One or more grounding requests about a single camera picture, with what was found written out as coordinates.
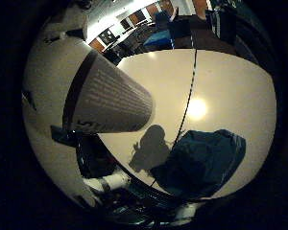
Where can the black equipment with teal light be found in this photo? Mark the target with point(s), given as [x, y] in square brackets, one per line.
[144, 204]

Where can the blue cloth with white stripes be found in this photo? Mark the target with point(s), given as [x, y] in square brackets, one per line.
[201, 163]

